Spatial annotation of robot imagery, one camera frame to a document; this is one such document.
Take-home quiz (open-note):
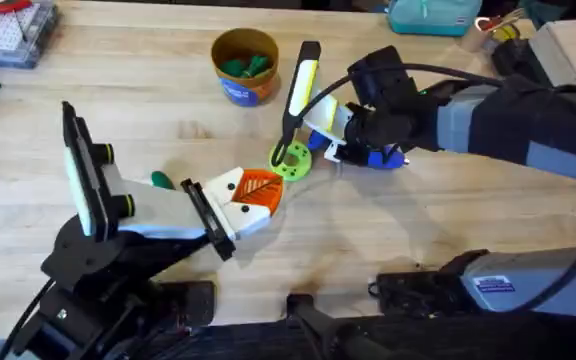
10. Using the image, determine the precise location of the right wrist upright black plate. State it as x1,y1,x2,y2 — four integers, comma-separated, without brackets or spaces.
281,40,323,151

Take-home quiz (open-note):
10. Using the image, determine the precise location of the heap of tools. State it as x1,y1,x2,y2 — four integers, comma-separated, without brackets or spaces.
460,6,537,77

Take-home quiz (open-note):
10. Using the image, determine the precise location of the teal zip bag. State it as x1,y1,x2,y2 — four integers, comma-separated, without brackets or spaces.
386,0,483,38

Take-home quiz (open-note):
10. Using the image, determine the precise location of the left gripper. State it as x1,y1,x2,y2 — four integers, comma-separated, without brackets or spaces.
41,166,285,295

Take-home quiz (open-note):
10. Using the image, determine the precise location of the green disc with holes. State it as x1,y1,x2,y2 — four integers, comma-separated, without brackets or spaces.
268,140,314,183

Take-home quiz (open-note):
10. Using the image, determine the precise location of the green vegetable toy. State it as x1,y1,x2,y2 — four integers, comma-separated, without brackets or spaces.
150,170,176,192

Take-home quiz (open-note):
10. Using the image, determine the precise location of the brown tub with toys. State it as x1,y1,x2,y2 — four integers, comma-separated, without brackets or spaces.
210,27,282,108

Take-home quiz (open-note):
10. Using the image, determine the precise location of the black stand post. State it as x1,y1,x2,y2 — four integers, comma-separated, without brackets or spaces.
285,293,369,360

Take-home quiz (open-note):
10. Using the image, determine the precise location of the red handled tool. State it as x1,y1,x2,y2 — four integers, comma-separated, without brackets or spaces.
0,0,34,15

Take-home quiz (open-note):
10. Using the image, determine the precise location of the pale grey box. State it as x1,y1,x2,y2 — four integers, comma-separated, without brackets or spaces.
527,18,576,94

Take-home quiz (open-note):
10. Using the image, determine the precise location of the black rail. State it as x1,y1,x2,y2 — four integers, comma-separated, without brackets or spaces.
157,299,576,360

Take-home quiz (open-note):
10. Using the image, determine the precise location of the clear box of parts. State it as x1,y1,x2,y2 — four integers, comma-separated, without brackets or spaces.
0,0,60,70

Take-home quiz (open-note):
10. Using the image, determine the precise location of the wrist upright black plate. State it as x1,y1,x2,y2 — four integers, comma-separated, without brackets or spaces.
61,99,135,242
281,40,323,151

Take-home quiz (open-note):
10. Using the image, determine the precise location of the left wrist upright black plate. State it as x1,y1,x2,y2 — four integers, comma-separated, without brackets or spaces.
61,99,135,242

